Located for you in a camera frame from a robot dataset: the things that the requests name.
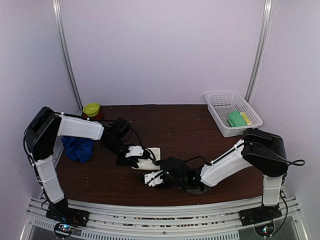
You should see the lime green plastic bowl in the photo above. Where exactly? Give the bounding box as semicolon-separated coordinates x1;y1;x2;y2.
83;102;100;117

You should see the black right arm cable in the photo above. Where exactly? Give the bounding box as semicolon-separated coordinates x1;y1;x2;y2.
239;139;306;226

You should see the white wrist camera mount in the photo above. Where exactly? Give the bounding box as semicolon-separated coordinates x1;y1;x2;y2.
125;145;145;158
144;170;164;187

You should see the blue microfiber towel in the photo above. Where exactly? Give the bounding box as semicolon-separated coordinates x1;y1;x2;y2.
61;136;94;163

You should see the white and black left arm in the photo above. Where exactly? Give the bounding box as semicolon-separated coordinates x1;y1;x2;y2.
23;106;145;222

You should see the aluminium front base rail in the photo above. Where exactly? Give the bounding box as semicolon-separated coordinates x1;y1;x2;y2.
17;197;311;240

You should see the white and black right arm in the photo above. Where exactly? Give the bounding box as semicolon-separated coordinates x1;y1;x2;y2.
138;128;289;221

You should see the left round circuit board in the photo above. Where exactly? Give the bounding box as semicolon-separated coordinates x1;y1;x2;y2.
53;222;75;239

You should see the rolled green towel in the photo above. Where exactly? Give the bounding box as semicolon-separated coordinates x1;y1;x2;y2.
228;110;247;127

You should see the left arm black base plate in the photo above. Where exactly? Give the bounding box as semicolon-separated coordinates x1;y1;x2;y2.
45;208;90;227

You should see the right round circuit board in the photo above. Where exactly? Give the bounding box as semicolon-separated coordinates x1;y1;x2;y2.
254;222;275;238

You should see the left aluminium frame post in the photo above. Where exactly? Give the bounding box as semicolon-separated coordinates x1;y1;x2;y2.
52;0;83;113

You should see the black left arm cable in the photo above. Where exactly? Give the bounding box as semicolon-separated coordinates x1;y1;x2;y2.
99;119;158;163

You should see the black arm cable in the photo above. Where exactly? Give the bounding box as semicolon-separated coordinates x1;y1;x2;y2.
239;139;306;226
99;119;158;163

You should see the aluminium frame post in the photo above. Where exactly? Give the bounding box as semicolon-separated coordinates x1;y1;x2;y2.
245;0;274;104
52;0;83;113

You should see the red floral ceramic bowl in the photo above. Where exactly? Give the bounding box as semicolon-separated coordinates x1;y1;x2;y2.
81;111;104;121

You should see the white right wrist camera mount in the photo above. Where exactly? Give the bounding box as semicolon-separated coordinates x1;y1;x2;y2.
144;170;164;187

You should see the white towel with blue emblem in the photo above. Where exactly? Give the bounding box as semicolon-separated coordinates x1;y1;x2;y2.
131;147;161;171

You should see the round circuit board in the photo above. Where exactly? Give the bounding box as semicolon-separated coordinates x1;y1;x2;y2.
254;222;275;238
53;222;75;239

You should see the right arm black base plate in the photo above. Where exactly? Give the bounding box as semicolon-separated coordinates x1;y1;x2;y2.
238;206;282;226

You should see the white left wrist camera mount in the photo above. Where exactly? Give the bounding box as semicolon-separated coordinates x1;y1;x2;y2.
125;145;145;158

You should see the white perforated plastic basket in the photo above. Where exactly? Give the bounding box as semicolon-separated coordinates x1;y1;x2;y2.
204;92;263;138

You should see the right aluminium frame post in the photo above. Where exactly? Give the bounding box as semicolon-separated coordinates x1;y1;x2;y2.
245;0;274;104

